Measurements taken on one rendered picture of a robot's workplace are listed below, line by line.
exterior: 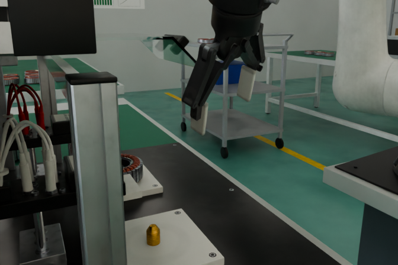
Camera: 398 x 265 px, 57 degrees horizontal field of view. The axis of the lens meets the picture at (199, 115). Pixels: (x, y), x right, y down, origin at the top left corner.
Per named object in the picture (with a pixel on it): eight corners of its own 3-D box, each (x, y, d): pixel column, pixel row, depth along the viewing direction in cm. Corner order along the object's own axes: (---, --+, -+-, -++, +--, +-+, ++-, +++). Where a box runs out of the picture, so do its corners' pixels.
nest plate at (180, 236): (181, 214, 63) (181, 207, 62) (224, 265, 49) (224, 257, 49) (91, 235, 56) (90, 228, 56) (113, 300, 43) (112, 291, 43)
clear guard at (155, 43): (159, 57, 89) (158, 32, 88) (201, 68, 68) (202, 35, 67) (9, 64, 75) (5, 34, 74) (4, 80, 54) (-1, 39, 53)
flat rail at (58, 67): (47, 58, 81) (45, 44, 80) (103, 131, 27) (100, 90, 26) (41, 58, 80) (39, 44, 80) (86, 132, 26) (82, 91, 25)
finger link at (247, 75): (241, 65, 68) (243, 64, 69) (236, 95, 73) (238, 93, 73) (254, 72, 67) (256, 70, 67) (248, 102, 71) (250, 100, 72)
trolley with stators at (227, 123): (230, 123, 407) (231, 30, 382) (288, 151, 319) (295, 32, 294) (179, 130, 382) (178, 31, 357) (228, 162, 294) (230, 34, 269)
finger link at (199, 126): (208, 103, 59) (205, 104, 59) (205, 133, 64) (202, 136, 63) (195, 94, 60) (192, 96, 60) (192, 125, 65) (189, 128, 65)
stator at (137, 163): (135, 165, 81) (134, 149, 80) (150, 184, 71) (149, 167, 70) (83, 173, 77) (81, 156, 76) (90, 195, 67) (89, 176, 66)
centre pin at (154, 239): (157, 236, 54) (157, 220, 53) (161, 244, 52) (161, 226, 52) (144, 240, 53) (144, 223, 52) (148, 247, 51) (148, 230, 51)
